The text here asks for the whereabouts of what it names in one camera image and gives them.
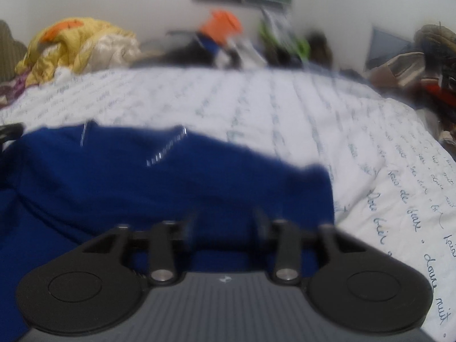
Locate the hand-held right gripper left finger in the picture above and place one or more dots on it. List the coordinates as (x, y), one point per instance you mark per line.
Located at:
(190, 228)

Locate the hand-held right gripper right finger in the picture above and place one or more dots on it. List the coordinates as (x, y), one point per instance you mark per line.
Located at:
(260, 226)

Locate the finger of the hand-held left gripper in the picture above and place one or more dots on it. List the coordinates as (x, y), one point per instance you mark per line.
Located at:
(10, 130)

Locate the dark blue garment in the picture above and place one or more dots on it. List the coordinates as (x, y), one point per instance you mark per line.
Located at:
(149, 188)

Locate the dark clothes heap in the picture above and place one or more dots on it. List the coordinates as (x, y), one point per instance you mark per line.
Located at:
(185, 51)

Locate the brown clothes pile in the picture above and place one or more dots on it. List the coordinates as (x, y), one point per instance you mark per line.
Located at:
(427, 64)

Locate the purple patterned cloth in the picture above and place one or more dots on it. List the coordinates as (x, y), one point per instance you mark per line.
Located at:
(9, 89)

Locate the olive cushion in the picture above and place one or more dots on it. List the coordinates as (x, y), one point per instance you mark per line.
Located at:
(10, 50)

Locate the yellow quilt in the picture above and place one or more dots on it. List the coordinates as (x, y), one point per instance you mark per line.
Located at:
(67, 42)

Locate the white script-printed bedsheet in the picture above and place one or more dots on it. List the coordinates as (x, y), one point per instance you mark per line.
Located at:
(285, 114)

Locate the cream satin cloth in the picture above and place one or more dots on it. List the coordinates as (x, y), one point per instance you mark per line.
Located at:
(110, 48)

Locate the green and white item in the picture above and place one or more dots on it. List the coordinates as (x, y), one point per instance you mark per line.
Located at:
(281, 35)

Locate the orange cloth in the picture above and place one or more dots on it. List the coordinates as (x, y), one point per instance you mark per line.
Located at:
(221, 25)

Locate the grey flat panel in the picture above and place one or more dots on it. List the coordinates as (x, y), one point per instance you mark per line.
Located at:
(386, 48)

